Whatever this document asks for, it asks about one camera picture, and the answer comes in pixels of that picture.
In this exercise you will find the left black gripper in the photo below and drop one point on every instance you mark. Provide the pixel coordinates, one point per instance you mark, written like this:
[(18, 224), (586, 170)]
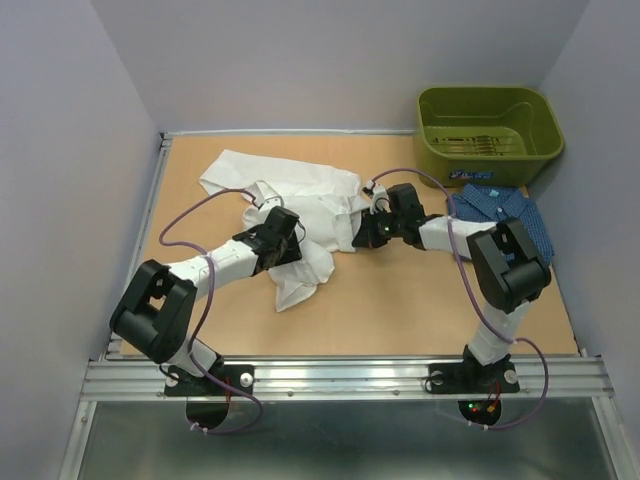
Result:
[(292, 253)]

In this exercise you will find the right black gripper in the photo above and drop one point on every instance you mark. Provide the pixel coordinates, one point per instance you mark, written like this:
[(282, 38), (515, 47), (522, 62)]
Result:
[(365, 236)]

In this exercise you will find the white long sleeve shirt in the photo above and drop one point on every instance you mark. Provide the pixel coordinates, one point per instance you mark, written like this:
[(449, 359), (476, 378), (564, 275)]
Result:
[(326, 199)]

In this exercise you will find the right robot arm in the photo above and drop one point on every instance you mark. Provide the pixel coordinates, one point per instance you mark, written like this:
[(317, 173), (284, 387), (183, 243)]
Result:
[(502, 270)]

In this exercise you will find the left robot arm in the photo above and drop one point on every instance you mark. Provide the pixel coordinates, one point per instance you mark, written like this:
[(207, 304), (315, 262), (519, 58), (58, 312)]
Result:
[(154, 313)]

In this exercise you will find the blue checked folded shirt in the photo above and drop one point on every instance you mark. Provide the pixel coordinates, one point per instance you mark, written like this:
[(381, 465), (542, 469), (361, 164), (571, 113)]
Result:
[(476, 203)]

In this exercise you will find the green plastic tub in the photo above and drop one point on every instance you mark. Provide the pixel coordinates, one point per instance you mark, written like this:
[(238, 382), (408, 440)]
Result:
[(486, 135)]

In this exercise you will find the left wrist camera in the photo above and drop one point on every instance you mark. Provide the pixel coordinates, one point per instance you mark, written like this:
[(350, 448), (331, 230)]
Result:
[(282, 221)]

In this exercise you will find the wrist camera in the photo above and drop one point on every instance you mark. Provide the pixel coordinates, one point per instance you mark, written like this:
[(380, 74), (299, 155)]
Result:
[(404, 202), (282, 221)]

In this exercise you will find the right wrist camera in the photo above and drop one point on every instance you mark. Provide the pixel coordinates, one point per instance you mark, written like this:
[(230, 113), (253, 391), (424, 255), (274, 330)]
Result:
[(404, 202)]

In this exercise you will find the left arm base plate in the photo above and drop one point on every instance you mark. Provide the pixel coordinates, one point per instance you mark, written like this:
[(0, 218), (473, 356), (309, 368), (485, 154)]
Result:
[(179, 383)]

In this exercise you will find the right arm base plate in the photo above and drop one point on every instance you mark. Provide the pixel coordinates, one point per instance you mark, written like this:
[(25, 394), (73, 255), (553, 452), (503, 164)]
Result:
[(470, 379)]

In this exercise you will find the aluminium side rail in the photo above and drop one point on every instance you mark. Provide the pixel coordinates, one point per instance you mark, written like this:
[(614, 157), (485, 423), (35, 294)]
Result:
[(151, 199)]

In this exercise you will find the aluminium front rail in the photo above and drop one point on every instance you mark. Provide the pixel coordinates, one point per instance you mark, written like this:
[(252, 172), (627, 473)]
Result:
[(339, 379)]

